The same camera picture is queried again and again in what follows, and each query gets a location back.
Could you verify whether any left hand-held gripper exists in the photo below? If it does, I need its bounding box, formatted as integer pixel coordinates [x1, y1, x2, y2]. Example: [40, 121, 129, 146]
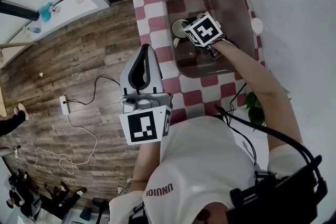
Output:
[119, 44, 173, 146]

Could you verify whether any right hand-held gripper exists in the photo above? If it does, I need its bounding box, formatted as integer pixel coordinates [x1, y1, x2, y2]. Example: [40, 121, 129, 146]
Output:
[183, 11, 224, 60]

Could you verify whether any grey translucent plastic bin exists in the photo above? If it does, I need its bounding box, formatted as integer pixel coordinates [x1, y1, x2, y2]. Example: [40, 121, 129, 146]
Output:
[160, 0, 255, 79]

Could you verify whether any person's right forearm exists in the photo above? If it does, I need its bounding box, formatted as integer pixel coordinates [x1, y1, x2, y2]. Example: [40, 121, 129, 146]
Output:
[214, 40, 303, 163]

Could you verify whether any person's left forearm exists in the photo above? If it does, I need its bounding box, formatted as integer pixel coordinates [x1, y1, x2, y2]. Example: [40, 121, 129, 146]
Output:
[130, 143, 162, 192]

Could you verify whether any red white checkered tablecloth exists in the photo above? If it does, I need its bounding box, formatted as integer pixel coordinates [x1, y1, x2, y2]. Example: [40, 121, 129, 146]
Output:
[121, 0, 266, 124]

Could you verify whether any white paper roll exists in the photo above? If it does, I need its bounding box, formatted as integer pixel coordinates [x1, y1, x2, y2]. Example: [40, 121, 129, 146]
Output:
[250, 17, 264, 34]

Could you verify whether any person's white t-shirt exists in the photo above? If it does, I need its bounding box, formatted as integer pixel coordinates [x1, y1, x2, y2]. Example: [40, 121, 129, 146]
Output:
[108, 115, 309, 224]

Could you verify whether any green leafy potted plant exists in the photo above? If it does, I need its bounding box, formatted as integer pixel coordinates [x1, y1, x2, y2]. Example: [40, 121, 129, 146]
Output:
[244, 90, 292, 127]

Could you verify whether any blue duster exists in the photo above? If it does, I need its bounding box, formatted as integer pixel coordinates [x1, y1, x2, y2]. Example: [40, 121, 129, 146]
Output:
[38, 2, 54, 22]

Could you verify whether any wooden table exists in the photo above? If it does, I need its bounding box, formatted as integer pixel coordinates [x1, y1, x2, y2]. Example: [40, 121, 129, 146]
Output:
[0, 40, 39, 118]

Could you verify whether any person's bare neck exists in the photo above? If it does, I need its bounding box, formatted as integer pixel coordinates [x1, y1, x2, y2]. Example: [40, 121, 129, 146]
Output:
[195, 201, 229, 224]

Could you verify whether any black chest pack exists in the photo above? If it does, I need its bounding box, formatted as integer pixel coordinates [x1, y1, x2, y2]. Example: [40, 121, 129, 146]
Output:
[227, 155, 329, 224]

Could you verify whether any black power cable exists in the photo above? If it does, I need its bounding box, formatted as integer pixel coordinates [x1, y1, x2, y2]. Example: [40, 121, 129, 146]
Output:
[65, 74, 121, 105]

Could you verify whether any long white cable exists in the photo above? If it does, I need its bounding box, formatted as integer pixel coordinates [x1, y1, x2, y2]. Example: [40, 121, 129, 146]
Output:
[35, 113, 98, 174]

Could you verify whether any thin black cable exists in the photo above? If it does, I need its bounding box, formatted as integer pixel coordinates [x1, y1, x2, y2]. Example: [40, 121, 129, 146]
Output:
[228, 81, 257, 166]

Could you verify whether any thick black cable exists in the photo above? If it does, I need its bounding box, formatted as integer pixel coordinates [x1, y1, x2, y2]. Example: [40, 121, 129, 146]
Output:
[215, 104, 322, 182]

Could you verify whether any black harness strap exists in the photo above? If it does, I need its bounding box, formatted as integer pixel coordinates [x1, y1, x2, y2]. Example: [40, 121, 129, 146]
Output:
[130, 201, 145, 224]

